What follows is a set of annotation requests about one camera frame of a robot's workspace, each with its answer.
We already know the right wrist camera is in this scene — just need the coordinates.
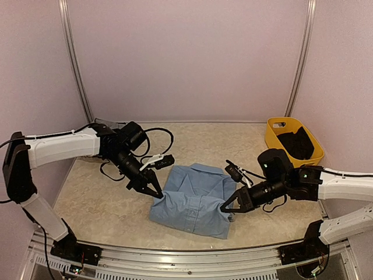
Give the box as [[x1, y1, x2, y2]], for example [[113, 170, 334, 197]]
[[225, 160, 254, 188]]

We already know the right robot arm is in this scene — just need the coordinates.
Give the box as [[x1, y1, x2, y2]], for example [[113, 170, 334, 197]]
[[220, 149, 372, 265]]

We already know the right aluminium frame post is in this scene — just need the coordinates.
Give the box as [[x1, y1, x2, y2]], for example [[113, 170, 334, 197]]
[[284, 0, 317, 117]]

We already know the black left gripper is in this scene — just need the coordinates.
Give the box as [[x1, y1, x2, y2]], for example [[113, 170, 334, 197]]
[[106, 148, 164, 198]]

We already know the light blue long sleeve shirt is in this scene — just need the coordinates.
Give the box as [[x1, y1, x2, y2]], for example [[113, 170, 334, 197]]
[[149, 163, 237, 239]]

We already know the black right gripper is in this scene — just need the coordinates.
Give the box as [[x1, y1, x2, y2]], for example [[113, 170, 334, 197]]
[[221, 176, 288, 213]]

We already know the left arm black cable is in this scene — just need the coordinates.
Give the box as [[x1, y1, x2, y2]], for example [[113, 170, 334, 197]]
[[100, 127, 175, 181]]

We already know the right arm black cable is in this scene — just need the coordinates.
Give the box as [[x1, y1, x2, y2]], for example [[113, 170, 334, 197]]
[[262, 197, 289, 214]]

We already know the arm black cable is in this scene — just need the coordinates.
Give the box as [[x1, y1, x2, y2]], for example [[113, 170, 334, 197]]
[[100, 127, 175, 181], [262, 197, 289, 214]]

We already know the grey denim shirt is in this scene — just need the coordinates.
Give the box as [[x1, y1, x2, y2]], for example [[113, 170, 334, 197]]
[[94, 118, 122, 130]]

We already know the yellow plastic basket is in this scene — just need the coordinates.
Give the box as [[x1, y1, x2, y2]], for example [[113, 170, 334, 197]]
[[264, 117, 325, 169]]

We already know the aluminium front rail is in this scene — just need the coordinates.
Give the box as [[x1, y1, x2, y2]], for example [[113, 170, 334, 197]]
[[19, 233, 361, 279]]

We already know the left aluminium frame post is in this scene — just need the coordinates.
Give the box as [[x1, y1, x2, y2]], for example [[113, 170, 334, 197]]
[[58, 0, 94, 123]]

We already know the aluminium frame post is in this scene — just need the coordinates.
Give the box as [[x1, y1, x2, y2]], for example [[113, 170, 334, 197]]
[[284, 0, 317, 117], [58, 0, 94, 123]]

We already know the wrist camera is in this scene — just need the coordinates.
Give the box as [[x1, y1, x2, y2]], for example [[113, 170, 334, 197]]
[[225, 160, 254, 188], [139, 154, 175, 171]]

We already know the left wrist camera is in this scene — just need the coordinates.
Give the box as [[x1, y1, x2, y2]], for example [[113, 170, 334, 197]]
[[139, 154, 175, 171]]

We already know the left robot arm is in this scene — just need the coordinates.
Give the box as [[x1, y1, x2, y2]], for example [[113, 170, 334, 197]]
[[2, 121, 163, 265]]

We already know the black garment in basket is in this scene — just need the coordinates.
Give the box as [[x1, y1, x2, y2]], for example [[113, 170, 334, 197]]
[[277, 127, 314, 160]]

